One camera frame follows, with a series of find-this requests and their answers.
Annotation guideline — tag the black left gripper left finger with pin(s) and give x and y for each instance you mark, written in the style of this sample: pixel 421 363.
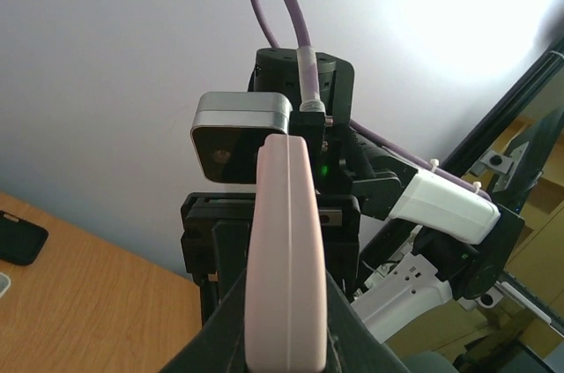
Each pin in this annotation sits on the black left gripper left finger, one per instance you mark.
pixel 219 346

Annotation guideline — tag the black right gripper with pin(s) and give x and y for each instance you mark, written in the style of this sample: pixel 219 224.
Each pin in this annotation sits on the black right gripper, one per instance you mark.
pixel 223 231

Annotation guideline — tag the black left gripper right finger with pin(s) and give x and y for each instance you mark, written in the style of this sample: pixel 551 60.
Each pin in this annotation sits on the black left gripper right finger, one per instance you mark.
pixel 350 345

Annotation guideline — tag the pink cased smartphone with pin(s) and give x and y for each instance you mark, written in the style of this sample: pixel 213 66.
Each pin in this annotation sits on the pink cased smartphone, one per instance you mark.
pixel 285 314

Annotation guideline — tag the black phone case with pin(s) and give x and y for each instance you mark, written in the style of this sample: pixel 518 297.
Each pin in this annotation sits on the black phone case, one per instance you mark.
pixel 21 240

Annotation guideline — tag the white phone case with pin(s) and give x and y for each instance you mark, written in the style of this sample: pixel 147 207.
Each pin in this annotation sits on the white phone case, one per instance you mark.
pixel 5 284

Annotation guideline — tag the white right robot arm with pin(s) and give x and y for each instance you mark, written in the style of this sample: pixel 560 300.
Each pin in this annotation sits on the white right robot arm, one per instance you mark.
pixel 400 237

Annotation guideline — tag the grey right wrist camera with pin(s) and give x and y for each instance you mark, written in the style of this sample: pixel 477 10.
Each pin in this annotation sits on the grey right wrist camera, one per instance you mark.
pixel 229 128

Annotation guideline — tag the black frame post right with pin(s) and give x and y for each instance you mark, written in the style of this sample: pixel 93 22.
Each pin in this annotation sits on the black frame post right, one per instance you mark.
pixel 507 109

